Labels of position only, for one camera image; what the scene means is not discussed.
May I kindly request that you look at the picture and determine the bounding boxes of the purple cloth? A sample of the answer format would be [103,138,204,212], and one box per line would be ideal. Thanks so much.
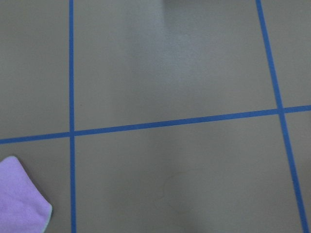
[0,156,52,233]

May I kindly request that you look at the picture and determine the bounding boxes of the brown paper table mat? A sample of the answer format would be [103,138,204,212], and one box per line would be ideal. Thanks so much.
[0,0,311,233]

